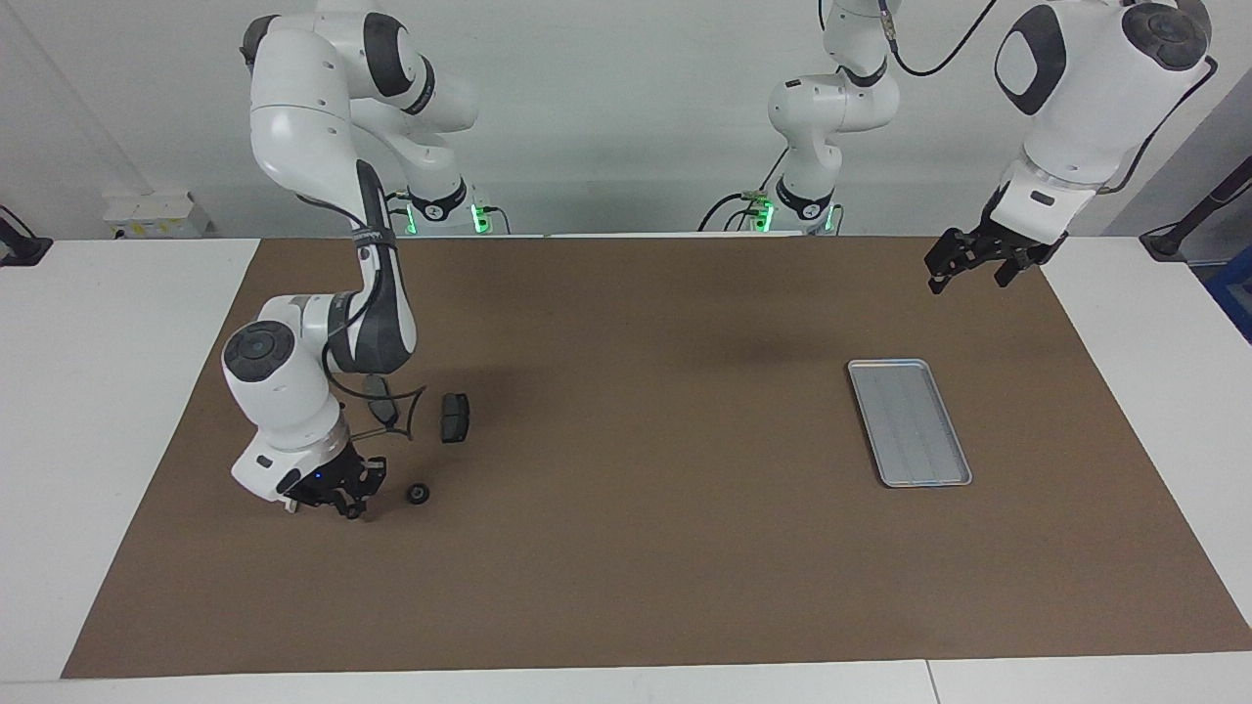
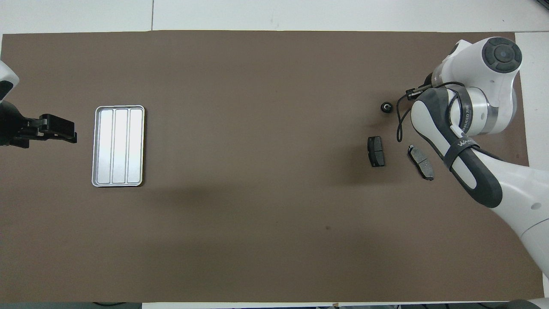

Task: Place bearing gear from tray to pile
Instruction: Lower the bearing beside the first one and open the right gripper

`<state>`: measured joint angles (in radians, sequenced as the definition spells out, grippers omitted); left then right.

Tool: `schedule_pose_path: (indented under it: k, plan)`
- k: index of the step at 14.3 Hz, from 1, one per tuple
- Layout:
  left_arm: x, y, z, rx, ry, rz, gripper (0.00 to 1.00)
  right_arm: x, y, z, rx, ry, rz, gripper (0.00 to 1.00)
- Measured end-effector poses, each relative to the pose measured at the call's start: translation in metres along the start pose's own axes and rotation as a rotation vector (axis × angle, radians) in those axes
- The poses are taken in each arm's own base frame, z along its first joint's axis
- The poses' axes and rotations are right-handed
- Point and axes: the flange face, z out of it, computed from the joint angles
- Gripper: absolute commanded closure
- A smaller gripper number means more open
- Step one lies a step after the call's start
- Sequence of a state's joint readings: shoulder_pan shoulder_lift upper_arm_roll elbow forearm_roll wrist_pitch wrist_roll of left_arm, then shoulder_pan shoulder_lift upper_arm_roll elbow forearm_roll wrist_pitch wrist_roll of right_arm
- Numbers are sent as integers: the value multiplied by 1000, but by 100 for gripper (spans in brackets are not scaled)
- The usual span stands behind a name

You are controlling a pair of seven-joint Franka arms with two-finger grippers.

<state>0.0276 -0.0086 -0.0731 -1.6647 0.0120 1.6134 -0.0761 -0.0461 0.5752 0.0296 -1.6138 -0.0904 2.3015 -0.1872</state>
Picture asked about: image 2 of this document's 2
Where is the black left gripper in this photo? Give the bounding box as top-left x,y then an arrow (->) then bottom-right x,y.
0,101 -> 78,149

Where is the silver metal tray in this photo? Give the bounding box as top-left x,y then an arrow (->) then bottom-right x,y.
91,105 -> 145,188

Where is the dark grey brake pad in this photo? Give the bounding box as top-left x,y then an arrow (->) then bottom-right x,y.
367,136 -> 386,168
407,145 -> 435,181

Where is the brown table mat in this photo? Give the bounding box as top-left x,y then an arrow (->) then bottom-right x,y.
0,30 -> 545,303

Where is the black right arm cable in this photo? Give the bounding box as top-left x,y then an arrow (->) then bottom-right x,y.
396,81 -> 468,143

